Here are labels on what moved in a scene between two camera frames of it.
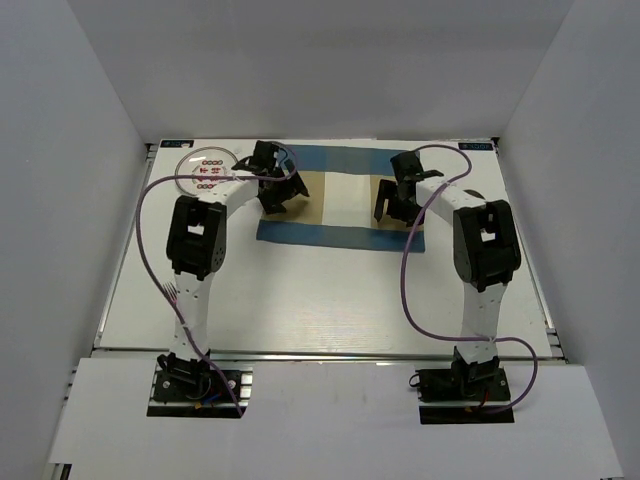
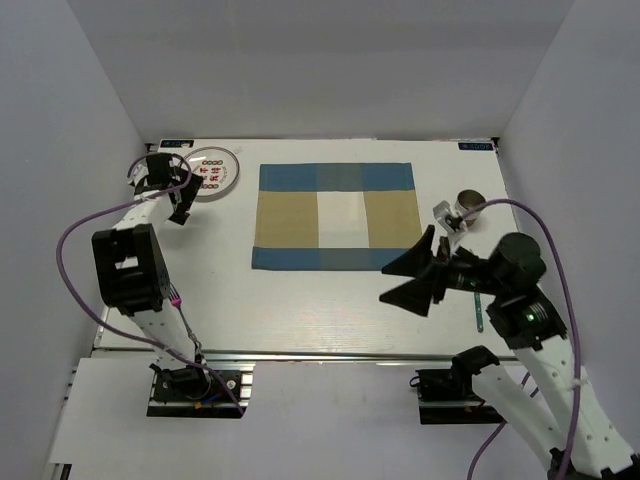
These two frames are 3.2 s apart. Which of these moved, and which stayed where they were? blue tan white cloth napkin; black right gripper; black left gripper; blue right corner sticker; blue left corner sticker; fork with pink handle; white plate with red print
Moved: blue tan white cloth napkin; black right gripper; black left gripper
Stayed: fork with pink handle; blue left corner sticker; white plate with red print; blue right corner sticker
